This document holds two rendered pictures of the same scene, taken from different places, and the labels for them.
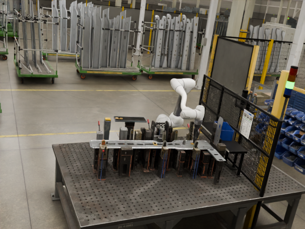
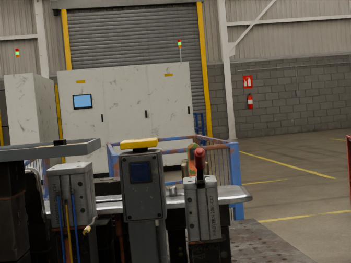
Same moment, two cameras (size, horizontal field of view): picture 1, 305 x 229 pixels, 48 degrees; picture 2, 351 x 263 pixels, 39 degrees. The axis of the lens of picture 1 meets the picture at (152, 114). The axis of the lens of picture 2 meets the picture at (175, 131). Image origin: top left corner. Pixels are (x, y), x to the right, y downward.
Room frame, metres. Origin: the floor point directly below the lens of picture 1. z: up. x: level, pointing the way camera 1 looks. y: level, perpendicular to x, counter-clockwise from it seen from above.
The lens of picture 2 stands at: (4.40, 0.81, 1.21)
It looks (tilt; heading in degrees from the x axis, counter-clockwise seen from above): 3 degrees down; 198
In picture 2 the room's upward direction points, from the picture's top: 5 degrees counter-clockwise
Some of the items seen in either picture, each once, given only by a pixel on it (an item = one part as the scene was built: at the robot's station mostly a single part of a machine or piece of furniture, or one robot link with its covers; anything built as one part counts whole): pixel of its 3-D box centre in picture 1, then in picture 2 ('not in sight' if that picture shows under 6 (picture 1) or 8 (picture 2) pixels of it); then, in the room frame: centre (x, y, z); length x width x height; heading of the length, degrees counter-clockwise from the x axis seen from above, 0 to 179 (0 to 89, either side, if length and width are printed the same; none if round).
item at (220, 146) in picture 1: (218, 158); not in sight; (3.53, -0.81, 0.88); 0.08 x 0.08 x 0.36; 17
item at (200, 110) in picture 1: (199, 112); not in sight; (3.57, -0.50, 1.39); 0.13 x 0.11 x 0.16; 122
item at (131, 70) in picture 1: (109, 48); not in sight; (10.49, 1.57, 0.88); 1.91 x 1.00 x 1.76; 113
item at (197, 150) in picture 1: (194, 162); not in sight; (3.36, -0.52, 0.87); 0.12 x 0.09 x 0.35; 17
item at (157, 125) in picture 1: (158, 141); not in sight; (3.67, -0.10, 0.94); 0.18 x 0.13 x 0.49; 107
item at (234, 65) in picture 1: (225, 94); not in sight; (6.10, -1.28, 1.00); 1.34 x 0.14 x 2.00; 26
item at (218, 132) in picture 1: (218, 131); not in sight; (3.64, -0.77, 1.17); 0.12 x 0.01 x 0.34; 17
